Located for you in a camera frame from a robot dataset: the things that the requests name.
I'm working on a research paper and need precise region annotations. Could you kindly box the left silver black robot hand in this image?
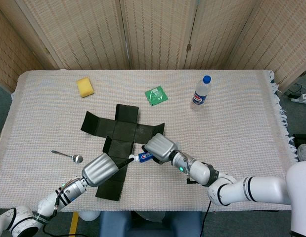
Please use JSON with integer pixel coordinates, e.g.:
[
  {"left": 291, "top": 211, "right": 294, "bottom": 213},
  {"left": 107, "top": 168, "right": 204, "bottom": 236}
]
[{"left": 81, "top": 152, "right": 134, "bottom": 188}]

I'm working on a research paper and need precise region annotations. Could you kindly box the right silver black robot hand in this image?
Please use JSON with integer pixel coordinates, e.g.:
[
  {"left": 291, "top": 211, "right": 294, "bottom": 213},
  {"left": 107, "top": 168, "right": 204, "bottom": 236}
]
[{"left": 141, "top": 133, "right": 181, "bottom": 165}]

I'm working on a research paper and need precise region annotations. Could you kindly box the blue white toothpaste tube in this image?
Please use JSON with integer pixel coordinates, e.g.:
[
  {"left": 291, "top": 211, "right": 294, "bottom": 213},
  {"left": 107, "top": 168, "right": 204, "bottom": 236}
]
[{"left": 129, "top": 151, "right": 155, "bottom": 163}]

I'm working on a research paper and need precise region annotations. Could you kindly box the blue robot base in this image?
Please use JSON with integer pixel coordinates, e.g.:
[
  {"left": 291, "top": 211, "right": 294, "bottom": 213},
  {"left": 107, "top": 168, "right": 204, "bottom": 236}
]
[{"left": 98, "top": 211, "right": 204, "bottom": 237}]

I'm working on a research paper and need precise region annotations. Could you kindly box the clear bottle with blue cap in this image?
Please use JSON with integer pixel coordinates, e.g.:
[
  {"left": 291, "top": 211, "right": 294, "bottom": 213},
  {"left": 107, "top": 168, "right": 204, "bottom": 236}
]
[{"left": 191, "top": 75, "right": 212, "bottom": 106}]

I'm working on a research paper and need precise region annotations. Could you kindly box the metal spoon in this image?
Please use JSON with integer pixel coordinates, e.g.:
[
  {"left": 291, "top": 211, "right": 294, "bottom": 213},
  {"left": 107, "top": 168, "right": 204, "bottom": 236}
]
[{"left": 50, "top": 150, "right": 84, "bottom": 164}]

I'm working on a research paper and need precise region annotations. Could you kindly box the black unfolded cross-shaped box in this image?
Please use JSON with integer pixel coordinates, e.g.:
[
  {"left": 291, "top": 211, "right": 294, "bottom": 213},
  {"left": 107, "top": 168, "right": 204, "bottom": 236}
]
[{"left": 80, "top": 104, "right": 166, "bottom": 200}]

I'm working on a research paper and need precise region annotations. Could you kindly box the white round table foot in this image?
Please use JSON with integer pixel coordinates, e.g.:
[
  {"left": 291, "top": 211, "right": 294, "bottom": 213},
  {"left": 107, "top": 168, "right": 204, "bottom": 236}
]
[{"left": 78, "top": 211, "right": 101, "bottom": 222}]

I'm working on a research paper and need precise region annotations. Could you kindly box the green plastic packet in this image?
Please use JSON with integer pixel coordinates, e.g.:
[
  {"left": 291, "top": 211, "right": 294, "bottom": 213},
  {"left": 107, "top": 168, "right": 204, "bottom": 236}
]
[{"left": 144, "top": 85, "right": 169, "bottom": 107}]

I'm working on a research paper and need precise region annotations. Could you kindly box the yellow floor tape strip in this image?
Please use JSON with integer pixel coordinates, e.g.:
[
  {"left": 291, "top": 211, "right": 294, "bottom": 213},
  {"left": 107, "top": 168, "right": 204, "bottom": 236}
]
[{"left": 68, "top": 212, "right": 80, "bottom": 237}]

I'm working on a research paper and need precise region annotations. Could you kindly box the white woven tablecloth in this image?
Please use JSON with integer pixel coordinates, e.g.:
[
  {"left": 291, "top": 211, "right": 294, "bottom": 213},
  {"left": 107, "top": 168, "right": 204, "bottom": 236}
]
[{"left": 0, "top": 70, "right": 304, "bottom": 213}]

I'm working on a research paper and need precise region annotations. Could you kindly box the yellow sponge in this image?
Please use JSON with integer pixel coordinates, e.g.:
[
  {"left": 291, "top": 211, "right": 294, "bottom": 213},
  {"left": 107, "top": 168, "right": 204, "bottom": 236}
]
[{"left": 76, "top": 77, "right": 95, "bottom": 99}]

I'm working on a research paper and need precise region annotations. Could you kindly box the bamboo folding screen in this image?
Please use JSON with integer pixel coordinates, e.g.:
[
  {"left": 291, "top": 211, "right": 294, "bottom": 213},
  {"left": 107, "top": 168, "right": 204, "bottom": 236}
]
[{"left": 0, "top": 0, "right": 306, "bottom": 93}]

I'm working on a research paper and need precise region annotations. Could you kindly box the black box on floor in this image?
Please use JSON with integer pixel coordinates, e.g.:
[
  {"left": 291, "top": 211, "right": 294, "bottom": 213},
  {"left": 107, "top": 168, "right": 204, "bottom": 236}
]
[{"left": 292, "top": 133, "right": 306, "bottom": 151}]

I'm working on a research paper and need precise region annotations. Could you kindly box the white sneaker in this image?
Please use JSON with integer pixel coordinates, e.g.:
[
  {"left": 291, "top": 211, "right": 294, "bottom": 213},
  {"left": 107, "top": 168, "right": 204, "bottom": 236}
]
[{"left": 296, "top": 144, "right": 306, "bottom": 163}]

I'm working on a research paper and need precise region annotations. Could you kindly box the white power strip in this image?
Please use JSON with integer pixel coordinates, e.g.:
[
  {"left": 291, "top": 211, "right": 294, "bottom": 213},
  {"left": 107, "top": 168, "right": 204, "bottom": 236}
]
[{"left": 290, "top": 91, "right": 306, "bottom": 105}]

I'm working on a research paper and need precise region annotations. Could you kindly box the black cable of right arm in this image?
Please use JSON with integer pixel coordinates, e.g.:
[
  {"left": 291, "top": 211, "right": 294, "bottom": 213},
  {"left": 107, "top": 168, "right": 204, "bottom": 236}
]
[{"left": 201, "top": 201, "right": 213, "bottom": 237}]

